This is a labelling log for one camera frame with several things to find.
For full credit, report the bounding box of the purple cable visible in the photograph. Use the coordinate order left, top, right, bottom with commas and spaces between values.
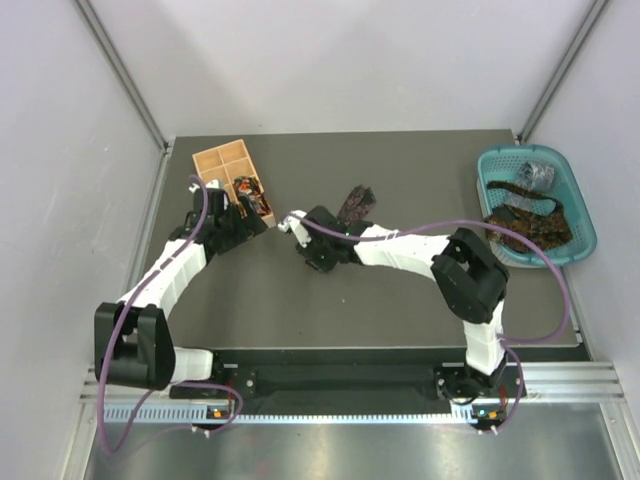
95, 174, 245, 455
287, 210, 572, 436

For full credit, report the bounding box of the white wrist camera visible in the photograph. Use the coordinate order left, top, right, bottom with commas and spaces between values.
277, 210, 312, 248
189, 179, 230, 215

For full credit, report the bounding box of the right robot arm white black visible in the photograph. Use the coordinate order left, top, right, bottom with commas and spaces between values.
277, 206, 509, 405

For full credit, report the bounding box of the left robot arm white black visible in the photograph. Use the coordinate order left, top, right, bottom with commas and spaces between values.
94, 181, 271, 397

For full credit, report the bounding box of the grey patterned tie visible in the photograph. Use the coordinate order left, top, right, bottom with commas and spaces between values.
505, 162, 555, 211

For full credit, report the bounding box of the colourful rolled tie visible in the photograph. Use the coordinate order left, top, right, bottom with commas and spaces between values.
232, 176, 272, 217

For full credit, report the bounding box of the right aluminium frame post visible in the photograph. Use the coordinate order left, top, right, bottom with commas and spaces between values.
515, 0, 612, 144

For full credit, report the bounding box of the slotted cable duct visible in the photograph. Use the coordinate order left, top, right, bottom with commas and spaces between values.
99, 403, 506, 426

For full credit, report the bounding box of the dark purple patterned tie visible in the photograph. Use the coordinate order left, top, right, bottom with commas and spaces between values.
336, 185, 377, 225

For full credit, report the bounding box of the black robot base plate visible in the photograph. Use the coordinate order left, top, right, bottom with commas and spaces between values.
169, 347, 526, 416

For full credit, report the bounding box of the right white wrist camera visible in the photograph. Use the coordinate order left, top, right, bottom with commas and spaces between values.
277, 210, 312, 248

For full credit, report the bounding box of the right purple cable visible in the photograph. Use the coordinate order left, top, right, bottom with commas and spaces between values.
287, 210, 572, 436

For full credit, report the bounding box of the aluminium frame post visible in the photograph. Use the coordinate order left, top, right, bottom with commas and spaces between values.
73, 0, 171, 151
515, 0, 612, 144

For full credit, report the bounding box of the wooden compartment box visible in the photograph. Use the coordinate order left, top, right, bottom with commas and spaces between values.
192, 139, 276, 228

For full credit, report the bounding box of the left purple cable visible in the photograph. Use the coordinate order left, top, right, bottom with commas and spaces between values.
95, 174, 245, 455

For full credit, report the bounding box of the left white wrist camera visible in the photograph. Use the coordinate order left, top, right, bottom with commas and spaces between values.
189, 179, 230, 215

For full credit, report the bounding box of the left aluminium frame post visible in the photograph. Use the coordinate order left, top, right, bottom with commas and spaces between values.
73, 0, 171, 151

